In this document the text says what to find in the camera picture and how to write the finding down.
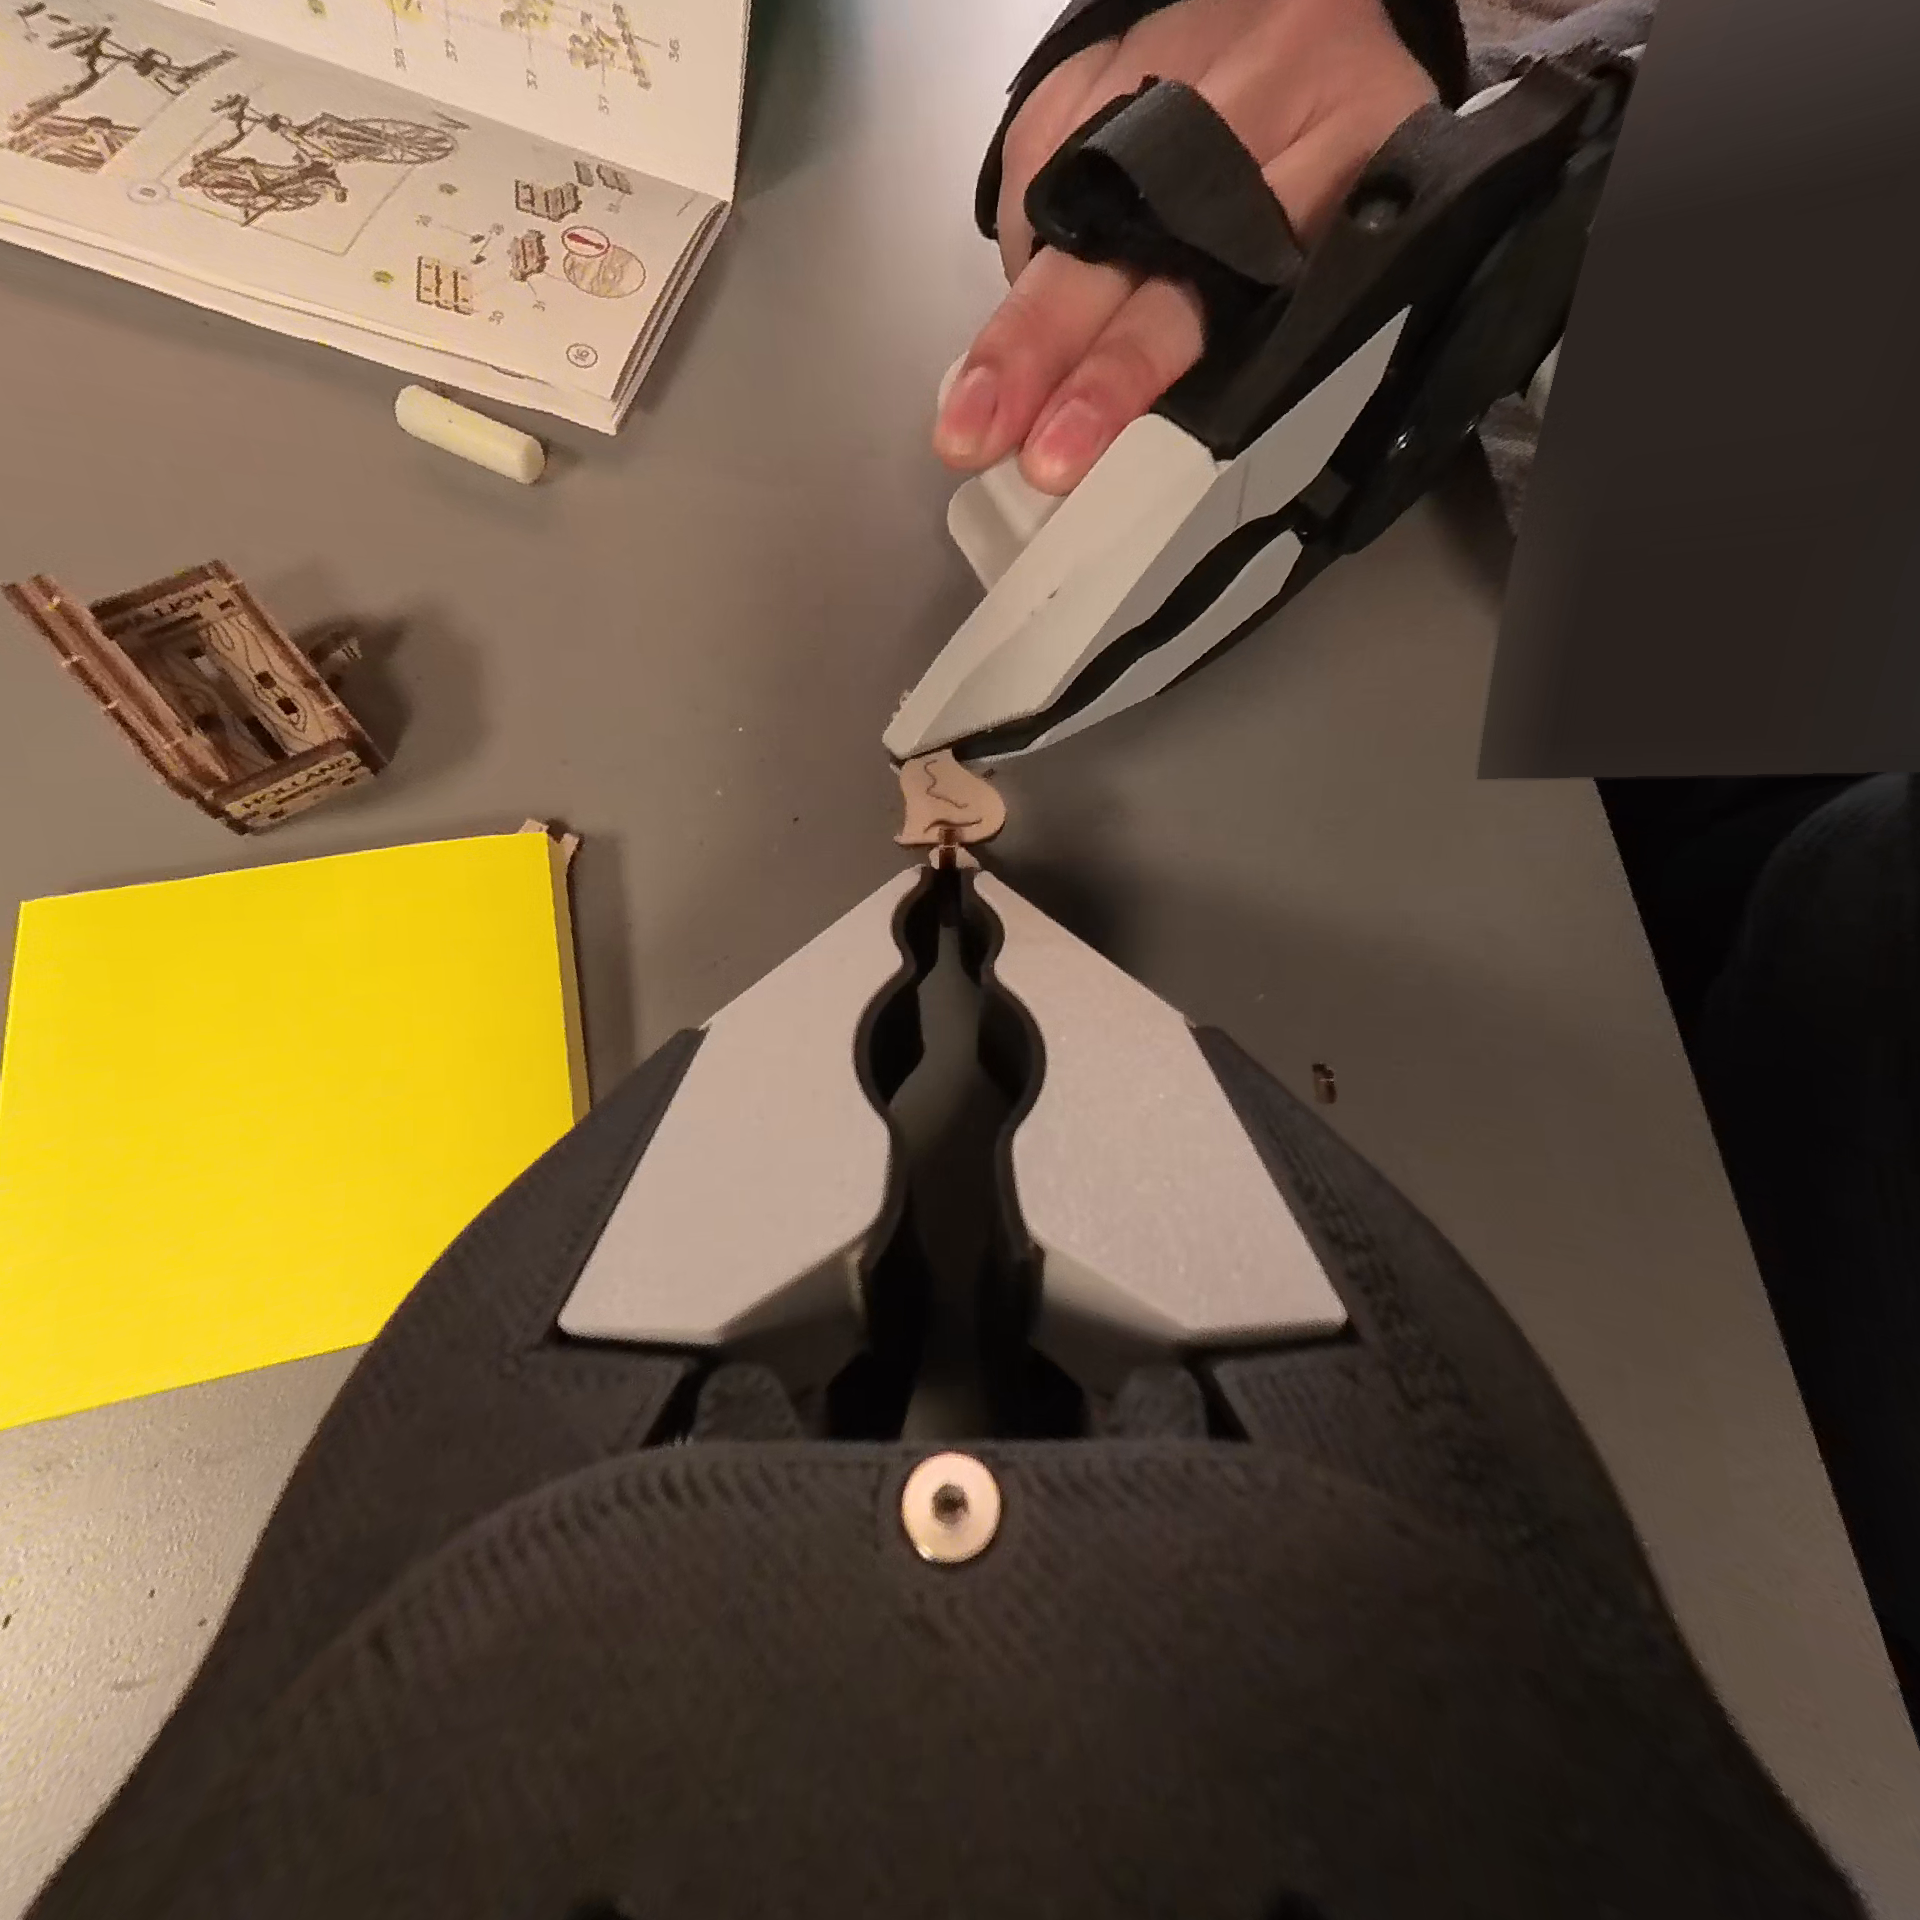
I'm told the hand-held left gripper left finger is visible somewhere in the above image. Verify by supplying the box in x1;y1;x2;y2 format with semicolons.
557;868;954;1432

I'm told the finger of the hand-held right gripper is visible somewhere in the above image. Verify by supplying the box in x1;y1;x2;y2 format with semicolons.
882;303;1416;760
981;521;1321;760

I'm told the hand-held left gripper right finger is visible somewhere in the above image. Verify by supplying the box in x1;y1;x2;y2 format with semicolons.
954;868;1350;1432

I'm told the small wooden figure piece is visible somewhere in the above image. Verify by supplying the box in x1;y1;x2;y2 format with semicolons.
885;751;1008;858

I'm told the small wooden crate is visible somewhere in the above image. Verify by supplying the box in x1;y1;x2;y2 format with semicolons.
7;558;395;834

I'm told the person's right forearm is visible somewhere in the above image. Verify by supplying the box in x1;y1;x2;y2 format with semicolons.
1410;0;1652;113

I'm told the person's right hand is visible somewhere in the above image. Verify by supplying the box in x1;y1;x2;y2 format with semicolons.
929;0;1457;496

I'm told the small flat wooden part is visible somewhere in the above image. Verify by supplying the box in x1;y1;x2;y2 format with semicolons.
505;811;592;1086

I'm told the yellow sticky note pad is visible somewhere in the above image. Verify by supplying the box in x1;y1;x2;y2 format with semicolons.
0;829;592;1432

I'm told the pale wax stick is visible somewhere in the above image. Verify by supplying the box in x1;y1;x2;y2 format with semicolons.
395;386;552;492

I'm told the instruction booklet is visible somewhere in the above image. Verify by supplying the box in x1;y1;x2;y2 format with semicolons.
0;0;755;439

